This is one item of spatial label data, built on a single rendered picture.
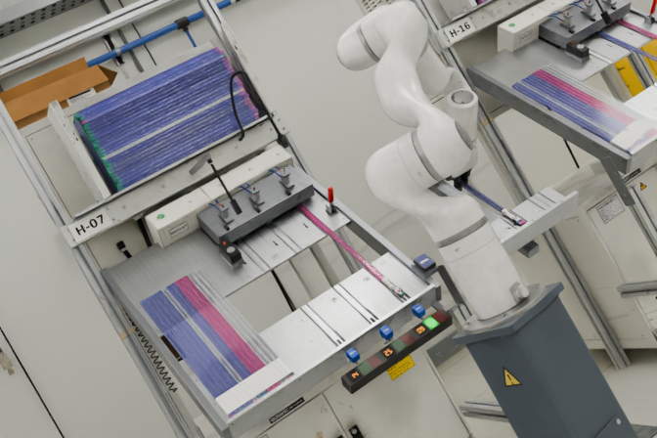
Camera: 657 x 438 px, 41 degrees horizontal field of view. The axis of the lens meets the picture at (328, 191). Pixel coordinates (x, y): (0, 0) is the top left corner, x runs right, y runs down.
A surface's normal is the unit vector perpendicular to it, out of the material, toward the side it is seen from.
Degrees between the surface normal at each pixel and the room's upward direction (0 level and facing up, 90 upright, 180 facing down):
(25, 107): 80
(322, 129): 90
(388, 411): 90
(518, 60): 45
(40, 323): 90
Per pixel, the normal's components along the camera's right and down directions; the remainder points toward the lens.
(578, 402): 0.51, -0.28
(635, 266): 0.33, -0.17
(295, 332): -0.12, -0.74
